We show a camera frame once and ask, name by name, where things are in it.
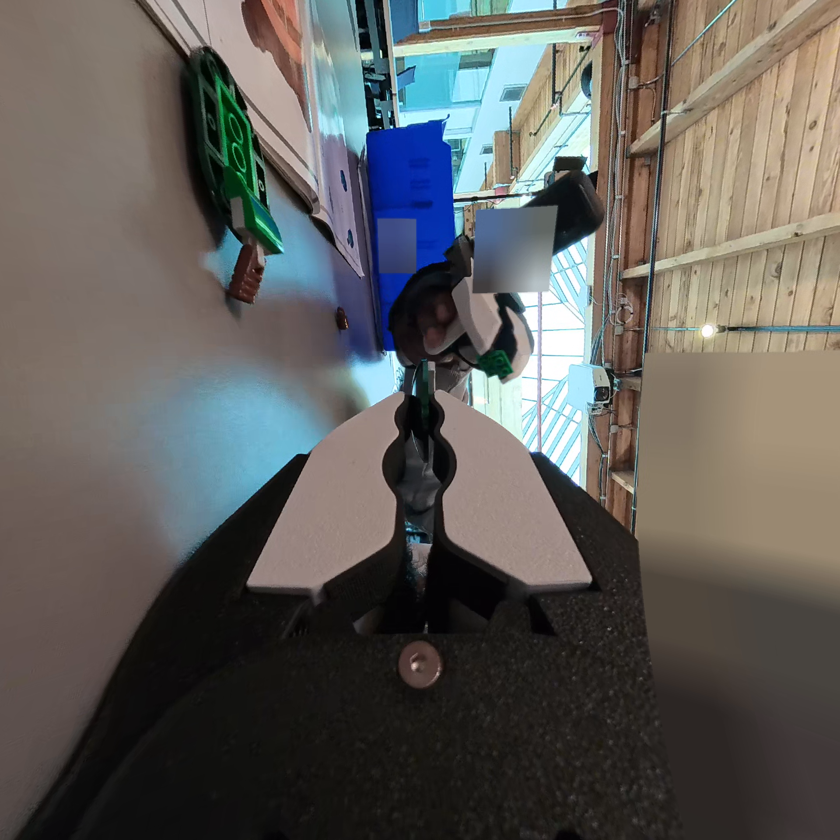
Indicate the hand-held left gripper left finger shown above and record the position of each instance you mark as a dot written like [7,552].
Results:
[328,512]

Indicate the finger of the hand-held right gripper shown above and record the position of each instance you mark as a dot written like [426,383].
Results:
[523,341]
[482,321]

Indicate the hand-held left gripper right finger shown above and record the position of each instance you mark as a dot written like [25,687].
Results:
[512,512]

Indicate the small green slope brick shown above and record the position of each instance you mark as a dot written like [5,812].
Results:
[495,364]

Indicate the green leaf brick assembly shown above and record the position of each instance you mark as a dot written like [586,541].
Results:
[229,131]
[425,394]

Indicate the grey desk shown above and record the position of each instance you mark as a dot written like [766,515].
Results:
[98,394]

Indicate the person's right hand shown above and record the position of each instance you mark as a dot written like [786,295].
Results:
[439,325]

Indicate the studio light panel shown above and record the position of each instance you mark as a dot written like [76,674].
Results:
[569,164]

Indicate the small brown brick piece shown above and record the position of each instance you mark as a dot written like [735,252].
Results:
[342,318]

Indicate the blue plastic bin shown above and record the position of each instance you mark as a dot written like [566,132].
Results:
[407,184]

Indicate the instruction booklet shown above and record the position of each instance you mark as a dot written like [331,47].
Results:
[328,170]

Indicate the white security camera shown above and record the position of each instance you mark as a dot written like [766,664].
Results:
[594,390]

